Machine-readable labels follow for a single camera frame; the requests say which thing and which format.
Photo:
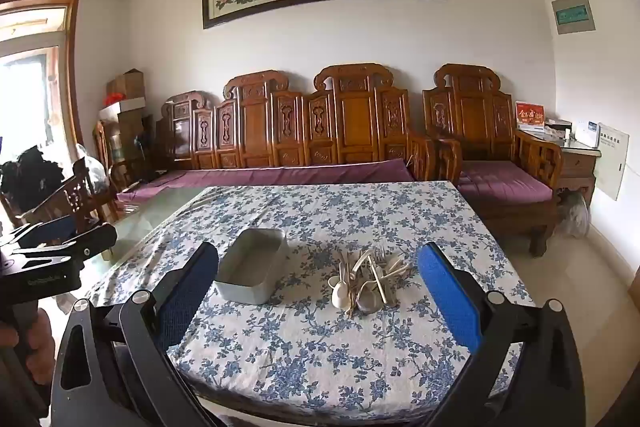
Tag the wooden door frame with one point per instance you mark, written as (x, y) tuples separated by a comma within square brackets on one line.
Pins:
[(72, 67)]

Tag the white soup spoon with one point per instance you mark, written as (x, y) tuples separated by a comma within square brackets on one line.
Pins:
[(340, 294)]

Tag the carved wooden sofa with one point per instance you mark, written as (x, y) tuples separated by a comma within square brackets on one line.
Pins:
[(300, 122)]

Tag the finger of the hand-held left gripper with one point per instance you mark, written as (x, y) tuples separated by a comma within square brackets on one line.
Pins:
[(47, 231), (85, 241)]

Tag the grey wall distribution box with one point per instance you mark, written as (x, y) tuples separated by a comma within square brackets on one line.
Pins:
[(573, 13)]

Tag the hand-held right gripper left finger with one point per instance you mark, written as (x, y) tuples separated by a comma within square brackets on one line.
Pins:
[(186, 302)]

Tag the blue floral tablecloth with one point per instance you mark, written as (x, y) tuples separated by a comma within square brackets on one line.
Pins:
[(310, 357)]

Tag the carved wooden armchair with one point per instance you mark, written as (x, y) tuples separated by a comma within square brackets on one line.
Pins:
[(470, 117)]

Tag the dark cloth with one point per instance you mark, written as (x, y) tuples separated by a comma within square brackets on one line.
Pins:
[(27, 174)]

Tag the purple armchair cushion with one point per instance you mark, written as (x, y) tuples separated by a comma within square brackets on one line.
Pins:
[(505, 182)]

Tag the wooden side table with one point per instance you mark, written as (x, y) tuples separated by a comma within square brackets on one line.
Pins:
[(577, 167)]

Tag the white wall panel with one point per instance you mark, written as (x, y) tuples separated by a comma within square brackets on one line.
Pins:
[(612, 162)]

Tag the red desk card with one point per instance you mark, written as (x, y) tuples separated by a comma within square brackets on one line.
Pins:
[(530, 114)]

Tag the rectangular metal tray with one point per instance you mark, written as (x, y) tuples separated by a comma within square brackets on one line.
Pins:
[(250, 269)]

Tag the translucent plastic bag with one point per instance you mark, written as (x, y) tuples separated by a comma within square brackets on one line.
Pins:
[(92, 167)]

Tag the brown cardboard box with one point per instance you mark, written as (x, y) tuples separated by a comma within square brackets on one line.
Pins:
[(127, 84)]

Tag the white cardboard box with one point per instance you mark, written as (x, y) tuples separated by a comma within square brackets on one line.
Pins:
[(122, 109)]

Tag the pile of mixed cutlery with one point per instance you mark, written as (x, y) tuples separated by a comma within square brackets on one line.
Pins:
[(372, 277)]

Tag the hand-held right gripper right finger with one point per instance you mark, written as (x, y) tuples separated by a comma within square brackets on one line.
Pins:
[(447, 299)]

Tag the long purple sofa cushion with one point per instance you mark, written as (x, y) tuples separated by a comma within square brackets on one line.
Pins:
[(260, 179)]

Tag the red artificial flowers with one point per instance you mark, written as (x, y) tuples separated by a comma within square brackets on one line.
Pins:
[(114, 98)]

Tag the person's left hand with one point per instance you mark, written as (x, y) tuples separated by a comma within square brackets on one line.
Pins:
[(32, 342)]

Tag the clear plastic bag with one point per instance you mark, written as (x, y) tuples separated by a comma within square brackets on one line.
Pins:
[(575, 214)]

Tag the wooden dining chair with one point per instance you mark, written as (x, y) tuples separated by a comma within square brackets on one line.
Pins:
[(105, 157), (65, 202)]

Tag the white telephone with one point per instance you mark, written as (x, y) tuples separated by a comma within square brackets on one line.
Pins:
[(586, 134)]

